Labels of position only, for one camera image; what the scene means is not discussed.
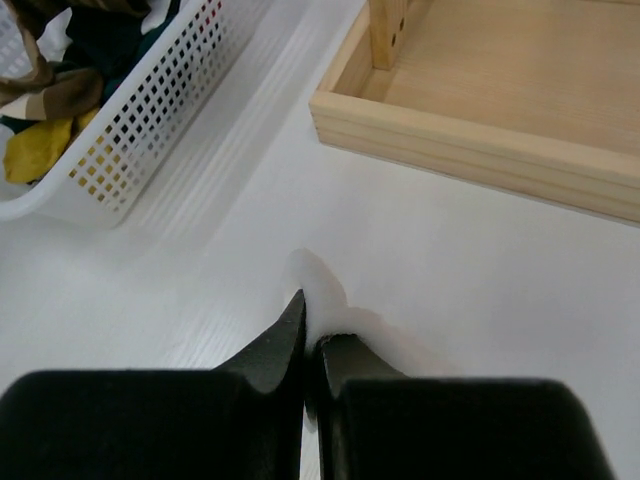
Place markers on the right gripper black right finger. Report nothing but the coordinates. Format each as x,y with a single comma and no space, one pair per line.
376,423

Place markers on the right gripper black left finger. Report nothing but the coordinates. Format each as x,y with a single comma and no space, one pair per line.
239,420

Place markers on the mustard yellow sock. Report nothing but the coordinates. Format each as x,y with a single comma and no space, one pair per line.
35,147

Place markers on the dark green sock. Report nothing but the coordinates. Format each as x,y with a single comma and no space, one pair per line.
116,56

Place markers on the brown striped sock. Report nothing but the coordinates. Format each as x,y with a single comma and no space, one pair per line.
51,89

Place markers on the clear plastic bin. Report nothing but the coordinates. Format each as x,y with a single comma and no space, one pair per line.
100,176

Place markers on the wooden clothes rack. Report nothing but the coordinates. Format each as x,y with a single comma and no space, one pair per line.
540,98

